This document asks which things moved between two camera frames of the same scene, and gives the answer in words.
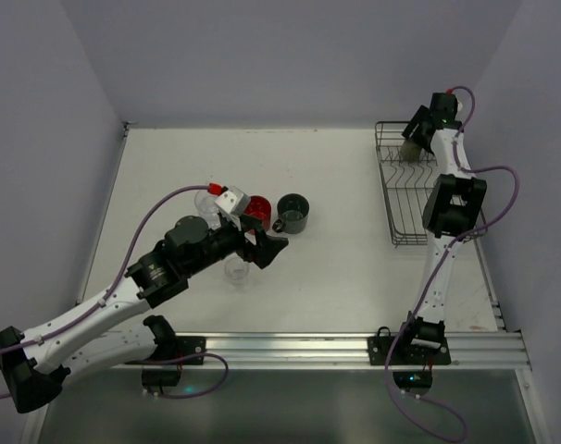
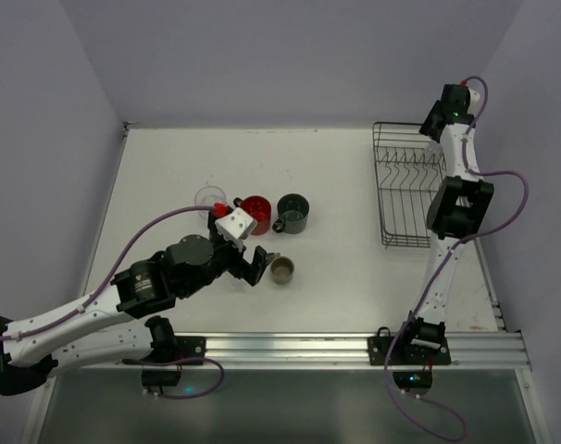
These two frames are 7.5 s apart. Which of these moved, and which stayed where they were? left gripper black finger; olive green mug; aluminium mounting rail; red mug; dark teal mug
Moved: left gripper black finger; olive green mug
Stayed: red mug; dark teal mug; aluminium mounting rail
